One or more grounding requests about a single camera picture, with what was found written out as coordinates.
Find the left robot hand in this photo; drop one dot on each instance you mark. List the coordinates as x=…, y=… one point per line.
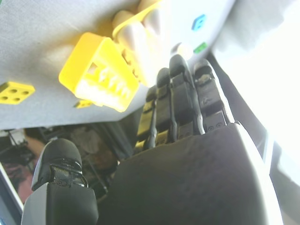
x=187, y=178

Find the large yellow toy block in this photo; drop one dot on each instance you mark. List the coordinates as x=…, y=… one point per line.
x=93, y=51

